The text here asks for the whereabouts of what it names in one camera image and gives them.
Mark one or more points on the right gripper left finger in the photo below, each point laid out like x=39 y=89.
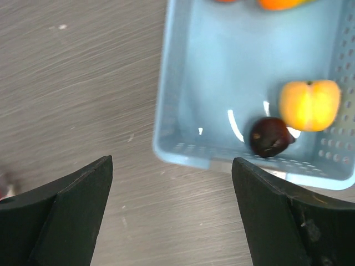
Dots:
x=57 y=223

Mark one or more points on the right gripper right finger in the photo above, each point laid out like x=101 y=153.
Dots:
x=286 y=224

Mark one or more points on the orange green mango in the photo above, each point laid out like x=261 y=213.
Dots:
x=281 y=5

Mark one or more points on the dark plum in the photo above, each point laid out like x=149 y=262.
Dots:
x=269 y=136

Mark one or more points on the light blue plastic basket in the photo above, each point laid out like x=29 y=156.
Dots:
x=223 y=66

